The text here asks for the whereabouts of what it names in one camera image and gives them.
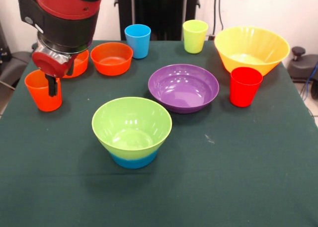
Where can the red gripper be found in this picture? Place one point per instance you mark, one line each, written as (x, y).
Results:
(49, 65)

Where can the orange cup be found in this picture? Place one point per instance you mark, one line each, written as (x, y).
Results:
(44, 100)

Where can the green bowl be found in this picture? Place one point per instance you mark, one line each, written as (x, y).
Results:
(131, 127)

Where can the blue bowl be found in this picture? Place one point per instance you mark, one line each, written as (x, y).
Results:
(134, 162)

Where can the purple bowl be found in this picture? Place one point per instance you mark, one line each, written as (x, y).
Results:
(183, 88)

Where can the lime green cup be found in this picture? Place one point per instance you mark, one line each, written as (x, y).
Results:
(195, 38)

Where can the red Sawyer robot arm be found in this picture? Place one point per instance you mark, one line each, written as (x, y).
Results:
(64, 18)

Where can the orange bowl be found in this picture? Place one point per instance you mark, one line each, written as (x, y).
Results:
(111, 60)
(80, 64)

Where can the dark grey chair base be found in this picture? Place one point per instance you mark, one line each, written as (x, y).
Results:
(15, 65)

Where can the blue cup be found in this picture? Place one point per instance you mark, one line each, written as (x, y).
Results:
(137, 40)

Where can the dark green tablecloth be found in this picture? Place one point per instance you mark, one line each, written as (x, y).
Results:
(159, 194)

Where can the red cup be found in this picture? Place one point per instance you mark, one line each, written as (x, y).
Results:
(244, 88)

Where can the large yellow bowl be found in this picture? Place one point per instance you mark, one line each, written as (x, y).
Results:
(251, 48)

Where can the black chair base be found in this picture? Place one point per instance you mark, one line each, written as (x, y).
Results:
(300, 65)

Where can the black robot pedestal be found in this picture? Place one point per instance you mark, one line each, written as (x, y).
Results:
(161, 8)

